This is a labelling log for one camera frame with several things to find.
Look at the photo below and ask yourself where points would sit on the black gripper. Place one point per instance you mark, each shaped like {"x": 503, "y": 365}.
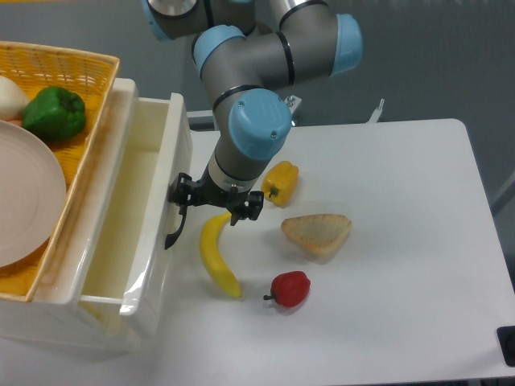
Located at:
{"x": 243, "y": 205}

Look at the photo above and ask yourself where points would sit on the pink plate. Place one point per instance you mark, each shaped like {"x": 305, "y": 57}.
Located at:
{"x": 33, "y": 191}

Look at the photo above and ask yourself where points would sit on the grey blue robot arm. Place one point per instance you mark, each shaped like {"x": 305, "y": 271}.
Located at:
{"x": 242, "y": 70}

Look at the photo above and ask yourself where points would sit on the yellow woven basket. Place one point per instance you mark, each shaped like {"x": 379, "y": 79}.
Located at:
{"x": 68, "y": 89}

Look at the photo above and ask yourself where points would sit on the yellow bell pepper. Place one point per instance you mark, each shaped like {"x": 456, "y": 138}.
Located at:
{"x": 280, "y": 183}

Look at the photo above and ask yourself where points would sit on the red bell pepper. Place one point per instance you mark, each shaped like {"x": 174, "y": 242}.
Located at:
{"x": 289, "y": 289}

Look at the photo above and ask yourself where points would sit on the black top drawer handle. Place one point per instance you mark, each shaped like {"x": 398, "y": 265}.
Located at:
{"x": 171, "y": 238}

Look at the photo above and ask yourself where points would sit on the slice of bread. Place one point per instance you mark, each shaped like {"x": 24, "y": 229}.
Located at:
{"x": 319, "y": 234}

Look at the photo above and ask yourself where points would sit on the black corner device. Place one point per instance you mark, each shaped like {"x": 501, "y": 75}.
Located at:
{"x": 506, "y": 338}

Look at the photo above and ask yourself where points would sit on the white drawer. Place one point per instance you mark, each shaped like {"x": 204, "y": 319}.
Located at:
{"x": 124, "y": 288}

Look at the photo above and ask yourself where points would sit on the white onion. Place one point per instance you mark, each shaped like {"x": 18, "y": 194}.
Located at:
{"x": 13, "y": 100}

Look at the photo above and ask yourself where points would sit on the green bell pepper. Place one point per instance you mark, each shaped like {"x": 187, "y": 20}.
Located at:
{"x": 55, "y": 115}

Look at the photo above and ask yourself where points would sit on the yellow banana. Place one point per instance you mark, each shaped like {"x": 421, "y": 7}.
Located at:
{"x": 212, "y": 259}

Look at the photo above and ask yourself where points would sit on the white drawer cabinet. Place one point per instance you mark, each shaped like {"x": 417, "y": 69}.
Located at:
{"x": 54, "y": 315}

